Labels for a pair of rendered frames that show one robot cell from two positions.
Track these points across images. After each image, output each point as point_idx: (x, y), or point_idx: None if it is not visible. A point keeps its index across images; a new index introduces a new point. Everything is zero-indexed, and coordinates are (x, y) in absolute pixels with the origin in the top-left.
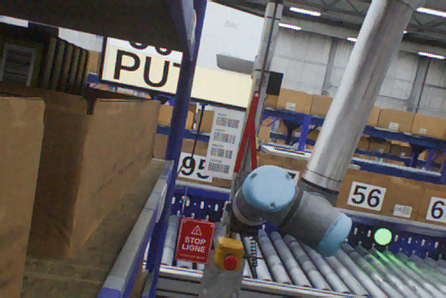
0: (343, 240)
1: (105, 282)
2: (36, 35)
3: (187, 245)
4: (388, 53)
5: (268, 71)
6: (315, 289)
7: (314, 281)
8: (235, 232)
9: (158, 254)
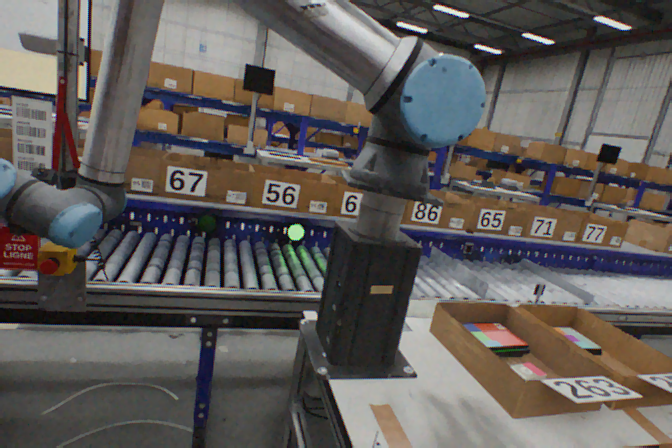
0: (73, 230)
1: None
2: None
3: (10, 252)
4: (136, 30)
5: (72, 53)
6: (176, 286)
7: (185, 279)
8: (17, 233)
9: None
